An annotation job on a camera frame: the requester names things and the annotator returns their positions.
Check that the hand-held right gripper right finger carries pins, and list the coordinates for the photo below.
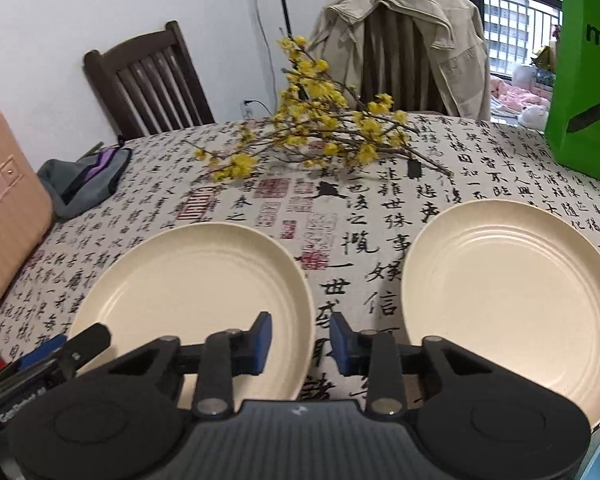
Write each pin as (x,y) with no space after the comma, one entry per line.
(341,345)

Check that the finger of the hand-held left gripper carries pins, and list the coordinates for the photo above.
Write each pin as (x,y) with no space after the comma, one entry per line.
(45,349)
(87,342)

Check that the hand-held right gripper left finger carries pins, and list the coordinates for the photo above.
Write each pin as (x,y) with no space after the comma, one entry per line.
(260,345)

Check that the cream round plate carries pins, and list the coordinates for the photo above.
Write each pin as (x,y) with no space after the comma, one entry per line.
(190,285)
(520,285)

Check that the calligraphy printed tablecloth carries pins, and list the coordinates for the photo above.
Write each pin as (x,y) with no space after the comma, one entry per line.
(330,240)

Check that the beige pink suitcase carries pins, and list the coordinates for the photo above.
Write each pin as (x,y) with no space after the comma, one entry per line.
(5,210)

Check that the grey purple pouch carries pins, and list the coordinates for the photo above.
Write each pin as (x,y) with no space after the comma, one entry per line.
(80,185)

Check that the yellow flower branch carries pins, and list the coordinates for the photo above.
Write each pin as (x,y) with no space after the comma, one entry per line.
(325,130)

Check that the dark wooden slat chair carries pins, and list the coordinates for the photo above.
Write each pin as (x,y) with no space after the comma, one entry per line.
(145,90)

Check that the wooden chair tan seat cushion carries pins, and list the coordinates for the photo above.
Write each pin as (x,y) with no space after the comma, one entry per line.
(400,60)

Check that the white plush toy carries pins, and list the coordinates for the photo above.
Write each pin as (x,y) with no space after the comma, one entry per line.
(532,116)

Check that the pink blanket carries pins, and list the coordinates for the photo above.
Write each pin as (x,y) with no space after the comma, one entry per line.
(510,97)

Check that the beige jacket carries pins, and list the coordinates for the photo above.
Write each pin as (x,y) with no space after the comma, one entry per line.
(450,60)

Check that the black studio light stand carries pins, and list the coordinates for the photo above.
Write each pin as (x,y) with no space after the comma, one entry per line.
(282,0)

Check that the green paper bag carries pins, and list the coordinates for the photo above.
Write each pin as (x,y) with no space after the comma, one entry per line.
(585,85)

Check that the white wall socket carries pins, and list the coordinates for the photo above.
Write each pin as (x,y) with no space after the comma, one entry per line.
(248,109)

